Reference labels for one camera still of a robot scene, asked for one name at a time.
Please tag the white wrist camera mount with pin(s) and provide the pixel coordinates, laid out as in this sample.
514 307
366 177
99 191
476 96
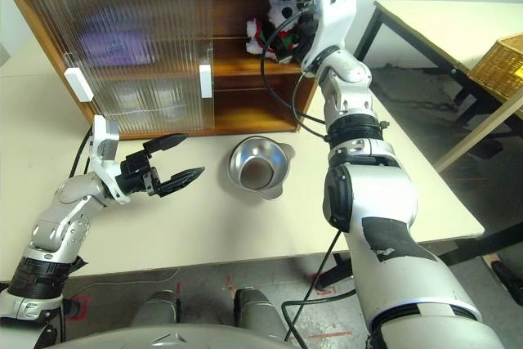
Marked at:
104 136
331 18

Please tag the silver robot left leg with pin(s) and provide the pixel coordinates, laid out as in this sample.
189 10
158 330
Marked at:
157 308

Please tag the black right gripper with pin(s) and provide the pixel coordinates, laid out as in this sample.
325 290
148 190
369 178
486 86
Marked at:
306 28

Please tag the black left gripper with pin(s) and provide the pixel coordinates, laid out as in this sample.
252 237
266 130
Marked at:
135 173

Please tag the white plush toy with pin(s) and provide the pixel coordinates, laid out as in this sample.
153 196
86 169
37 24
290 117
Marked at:
282 12

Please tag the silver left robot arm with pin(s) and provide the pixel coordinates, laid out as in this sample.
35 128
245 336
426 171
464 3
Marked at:
61 218

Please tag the ribbed glass sliding door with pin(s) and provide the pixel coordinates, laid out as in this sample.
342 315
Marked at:
41 30
207 30

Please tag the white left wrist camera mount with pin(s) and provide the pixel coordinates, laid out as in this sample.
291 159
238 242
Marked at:
104 136

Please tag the silver metal bowl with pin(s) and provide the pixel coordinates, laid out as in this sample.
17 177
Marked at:
245 153

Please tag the wicker basket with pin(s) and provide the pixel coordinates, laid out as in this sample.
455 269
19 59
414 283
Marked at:
498 67

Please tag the silver robot torso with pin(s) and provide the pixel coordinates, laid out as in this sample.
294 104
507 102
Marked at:
171 338

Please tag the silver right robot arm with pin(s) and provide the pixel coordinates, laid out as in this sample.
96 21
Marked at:
367 185

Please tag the purple tissue pack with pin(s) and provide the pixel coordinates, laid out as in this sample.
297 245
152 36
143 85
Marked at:
114 46

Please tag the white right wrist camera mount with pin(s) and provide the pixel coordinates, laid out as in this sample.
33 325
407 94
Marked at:
331 18

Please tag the silver robot leg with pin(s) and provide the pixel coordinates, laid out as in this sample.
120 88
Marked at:
257 312
157 308

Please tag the side table with black frame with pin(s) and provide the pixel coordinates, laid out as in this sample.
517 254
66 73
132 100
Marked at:
425 34

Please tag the silver robot right leg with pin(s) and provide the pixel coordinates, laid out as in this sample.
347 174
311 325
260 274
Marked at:
257 312

